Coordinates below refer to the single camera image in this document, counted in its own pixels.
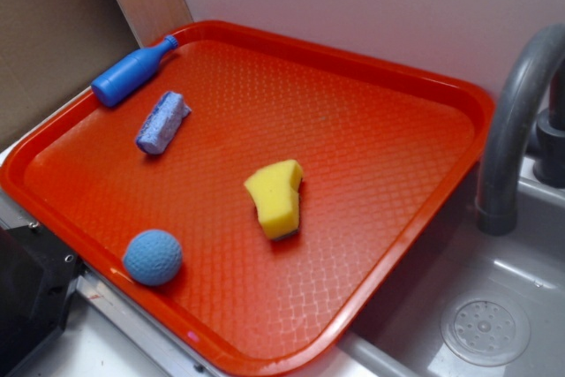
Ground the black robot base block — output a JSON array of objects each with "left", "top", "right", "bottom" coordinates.
[{"left": 1, "top": 222, "right": 82, "bottom": 376}]

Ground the blue dimpled ball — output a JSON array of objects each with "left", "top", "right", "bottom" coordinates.
[{"left": 123, "top": 230, "right": 183, "bottom": 287}]

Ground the yellow sponge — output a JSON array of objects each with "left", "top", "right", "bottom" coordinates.
[{"left": 244, "top": 159, "right": 303, "bottom": 240}]

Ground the red plastic tray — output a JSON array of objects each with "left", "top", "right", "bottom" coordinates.
[{"left": 1, "top": 21, "right": 493, "bottom": 376}]

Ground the blue plastic toy bottle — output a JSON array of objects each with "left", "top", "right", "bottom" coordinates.
[{"left": 91, "top": 35, "right": 179, "bottom": 107}]

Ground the grey curved faucet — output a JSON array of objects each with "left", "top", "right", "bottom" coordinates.
[{"left": 475, "top": 23, "right": 564, "bottom": 236}]

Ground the grey plastic sink basin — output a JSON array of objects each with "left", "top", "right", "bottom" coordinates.
[{"left": 339, "top": 158, "right": 564, "bottom": 376}]

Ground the brown cardboard panel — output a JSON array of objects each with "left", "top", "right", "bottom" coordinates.
[{"left": 1, "top": 0, "right": 138, "bottom": 148}]

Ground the dark faucet handle base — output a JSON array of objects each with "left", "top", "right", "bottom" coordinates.
[{"left": 531, "top": 63, "right": 565, "bottom": 189}]

